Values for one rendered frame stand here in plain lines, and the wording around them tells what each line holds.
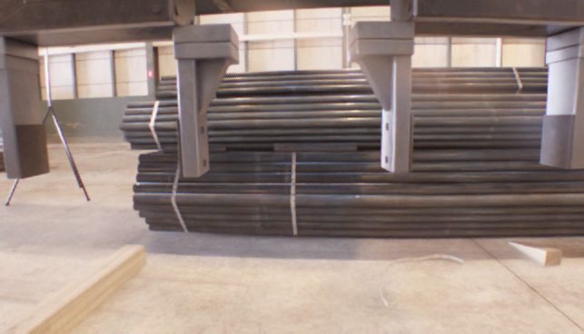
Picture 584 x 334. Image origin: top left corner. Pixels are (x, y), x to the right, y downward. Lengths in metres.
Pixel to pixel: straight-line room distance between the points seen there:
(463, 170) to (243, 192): 1.17
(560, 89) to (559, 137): 0.04
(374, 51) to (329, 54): 8.87
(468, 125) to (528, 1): 1.58
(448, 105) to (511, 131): 0.38
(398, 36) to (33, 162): 0.28
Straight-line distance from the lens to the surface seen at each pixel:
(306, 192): 1.52
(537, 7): 0.25
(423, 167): 1.64
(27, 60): 0.29
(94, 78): 11.64
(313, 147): 1.57
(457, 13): 0.22
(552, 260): 1.81
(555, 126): 0.29
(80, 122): 11.81
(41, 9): 0.26
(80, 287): 1.35
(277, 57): 9.13
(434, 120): 1.71
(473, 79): 2.36
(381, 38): 0.21
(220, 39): 0.20
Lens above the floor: 0.69
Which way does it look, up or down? 7 degrees down
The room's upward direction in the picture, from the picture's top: 1 degrees counter-clockwise
